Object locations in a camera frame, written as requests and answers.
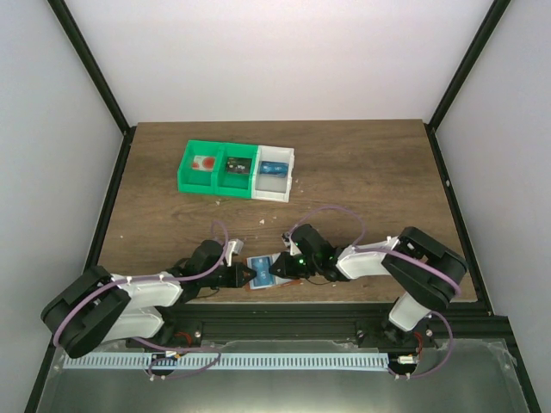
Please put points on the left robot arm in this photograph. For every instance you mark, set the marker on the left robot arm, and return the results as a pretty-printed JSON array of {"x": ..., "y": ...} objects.
[{"x": 101, "y": 307}]

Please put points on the red white card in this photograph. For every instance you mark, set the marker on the red white card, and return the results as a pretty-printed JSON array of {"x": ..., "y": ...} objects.
[{"x": 203, "y": 163}]

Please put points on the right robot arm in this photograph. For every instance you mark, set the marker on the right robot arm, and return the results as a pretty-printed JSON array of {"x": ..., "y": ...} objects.
[{"x": 429, "y": 272}]

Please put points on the light blue credit card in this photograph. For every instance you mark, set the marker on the light blue credit card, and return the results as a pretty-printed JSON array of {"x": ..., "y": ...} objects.
[{"x": 272, "y": 168}]

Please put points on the black aluminium front rail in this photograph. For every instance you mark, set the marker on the black aluminium front rail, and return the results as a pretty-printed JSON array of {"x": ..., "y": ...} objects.
[{"x": 361, "y": 324}]

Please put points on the black frame post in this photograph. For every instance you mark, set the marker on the black frame post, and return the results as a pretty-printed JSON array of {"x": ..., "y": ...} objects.
[
  {"x": 476, "y": 47},
  {"x": 81, "y": 47}
]

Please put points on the left black frame post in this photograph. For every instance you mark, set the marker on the left black frame post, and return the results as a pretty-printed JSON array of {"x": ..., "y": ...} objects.
[{"x": 81, "y": 47}]

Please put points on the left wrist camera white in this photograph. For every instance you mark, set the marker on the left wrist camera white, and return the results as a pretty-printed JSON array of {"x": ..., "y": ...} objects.
[{"x": 234, "y": 248}]

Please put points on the black card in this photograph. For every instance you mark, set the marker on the black card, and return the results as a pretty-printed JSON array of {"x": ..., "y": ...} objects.
[{"x": 238, "y": 165}]

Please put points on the right black frame post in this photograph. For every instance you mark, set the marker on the right black frame post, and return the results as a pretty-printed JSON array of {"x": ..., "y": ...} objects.
[{"x": 476, "y": 47}]

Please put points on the light blue cable duct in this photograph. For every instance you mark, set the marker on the light blue cable duct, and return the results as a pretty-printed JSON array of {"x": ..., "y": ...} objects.
[{"x": 232, "y": 361}]

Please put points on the green bin left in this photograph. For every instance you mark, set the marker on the green bin left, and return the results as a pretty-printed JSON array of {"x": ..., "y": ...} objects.
[{"x": 196, "y": 173}]

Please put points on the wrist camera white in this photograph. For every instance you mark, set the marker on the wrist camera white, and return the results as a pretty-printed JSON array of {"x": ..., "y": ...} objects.
[
  {"x": 290, "y": 244},
  {"x": 234, "y": 248}
]

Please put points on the green bin middle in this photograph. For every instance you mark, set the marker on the green bin middle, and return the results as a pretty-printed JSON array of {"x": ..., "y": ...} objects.
[{"x": 231, "y": 185}]

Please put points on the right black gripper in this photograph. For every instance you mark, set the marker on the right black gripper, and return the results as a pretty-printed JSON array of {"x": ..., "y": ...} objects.
[{"x": 282, "y": 262}]

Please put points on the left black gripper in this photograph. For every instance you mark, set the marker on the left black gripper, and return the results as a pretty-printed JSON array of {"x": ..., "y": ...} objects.
[{"x": 238, "y": 280}]

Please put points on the green bin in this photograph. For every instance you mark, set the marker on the green bin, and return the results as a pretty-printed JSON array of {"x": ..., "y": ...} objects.
[
  {"x": 196, "y": 173},
  {"x": 231, "y": 185}
]

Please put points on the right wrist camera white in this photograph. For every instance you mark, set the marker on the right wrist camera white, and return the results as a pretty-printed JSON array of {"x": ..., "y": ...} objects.
[{"x": 290, "y": 244}]

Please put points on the white bin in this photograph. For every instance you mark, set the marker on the white bin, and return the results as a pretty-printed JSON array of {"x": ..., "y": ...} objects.
[{"x": 272, "y": 188}]

